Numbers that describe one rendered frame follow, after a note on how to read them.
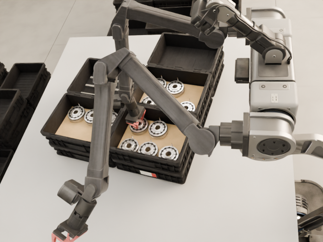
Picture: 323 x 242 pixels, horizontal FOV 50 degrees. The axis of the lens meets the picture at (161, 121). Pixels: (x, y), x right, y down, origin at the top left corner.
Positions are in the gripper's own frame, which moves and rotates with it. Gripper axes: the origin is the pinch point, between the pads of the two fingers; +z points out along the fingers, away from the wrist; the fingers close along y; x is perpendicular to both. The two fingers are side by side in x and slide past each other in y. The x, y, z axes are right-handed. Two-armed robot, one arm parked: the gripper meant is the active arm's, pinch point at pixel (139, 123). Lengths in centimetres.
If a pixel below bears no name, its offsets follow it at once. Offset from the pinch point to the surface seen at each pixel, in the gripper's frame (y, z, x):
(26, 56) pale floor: -97, 78, -218
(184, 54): -61, 5, 1
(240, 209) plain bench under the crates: 22, 20, 61
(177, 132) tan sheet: -2.9, 4.9, 20.4
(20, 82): -38, 43, -151
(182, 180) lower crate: 17.7, 15.1, 30.5
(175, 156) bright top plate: 12.3, 2.2, 26.6
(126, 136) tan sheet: 7.5, 3.8, -5.1
